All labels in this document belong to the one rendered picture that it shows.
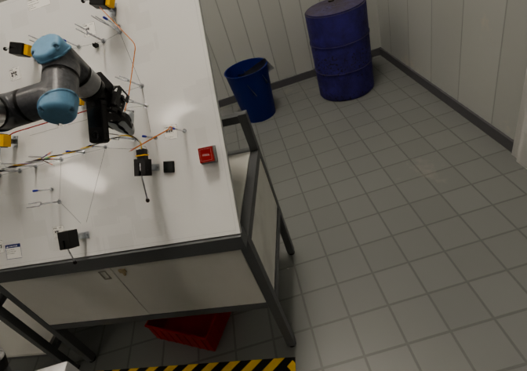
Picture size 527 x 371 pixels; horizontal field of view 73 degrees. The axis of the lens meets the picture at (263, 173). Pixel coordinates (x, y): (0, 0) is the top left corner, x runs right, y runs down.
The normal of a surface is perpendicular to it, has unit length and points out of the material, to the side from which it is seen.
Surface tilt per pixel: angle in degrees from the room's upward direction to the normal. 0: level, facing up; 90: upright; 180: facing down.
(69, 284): 90
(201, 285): 90
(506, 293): 0
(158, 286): 90
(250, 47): 90
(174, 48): 52
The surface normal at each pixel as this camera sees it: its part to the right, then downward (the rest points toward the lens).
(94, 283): -0.06, 0.62
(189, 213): -0.21, 0.03
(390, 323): -0.27, -0.76
